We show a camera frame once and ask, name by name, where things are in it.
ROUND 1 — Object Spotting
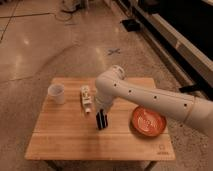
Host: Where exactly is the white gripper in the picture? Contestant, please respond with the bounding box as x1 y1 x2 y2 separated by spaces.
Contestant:
95 98 113 114

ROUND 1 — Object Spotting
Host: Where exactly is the black white striped eraser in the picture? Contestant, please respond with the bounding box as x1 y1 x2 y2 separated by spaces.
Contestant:
96 113 108 130

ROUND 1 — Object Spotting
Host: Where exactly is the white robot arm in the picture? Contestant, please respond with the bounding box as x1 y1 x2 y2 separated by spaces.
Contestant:
95 65 213 136

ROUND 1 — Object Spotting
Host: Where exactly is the white tube bottle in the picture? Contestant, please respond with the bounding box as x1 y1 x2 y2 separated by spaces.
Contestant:
81 85 92 114

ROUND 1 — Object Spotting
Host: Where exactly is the orange red bowl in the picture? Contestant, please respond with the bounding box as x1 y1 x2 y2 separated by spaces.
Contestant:
131 106 167 137

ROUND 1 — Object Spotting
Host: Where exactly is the wooden table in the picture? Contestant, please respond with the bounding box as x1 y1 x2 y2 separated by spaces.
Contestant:
25 78 175 161

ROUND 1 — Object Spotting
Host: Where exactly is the white plastic cup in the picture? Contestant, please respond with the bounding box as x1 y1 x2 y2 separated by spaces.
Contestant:
48 84 65 104

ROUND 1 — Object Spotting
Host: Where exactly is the black floor box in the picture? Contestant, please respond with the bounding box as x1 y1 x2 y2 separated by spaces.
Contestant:
121 19 140 32

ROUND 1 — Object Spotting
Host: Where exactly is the black floor cable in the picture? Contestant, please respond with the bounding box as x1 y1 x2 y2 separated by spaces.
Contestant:
0 0 74 43

